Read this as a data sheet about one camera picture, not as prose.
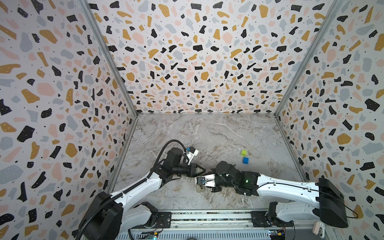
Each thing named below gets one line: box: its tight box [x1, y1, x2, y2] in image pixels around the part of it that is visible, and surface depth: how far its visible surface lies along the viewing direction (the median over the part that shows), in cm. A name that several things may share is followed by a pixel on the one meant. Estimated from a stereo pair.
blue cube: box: [242, 157, 250, 165], surface depth 97 cm
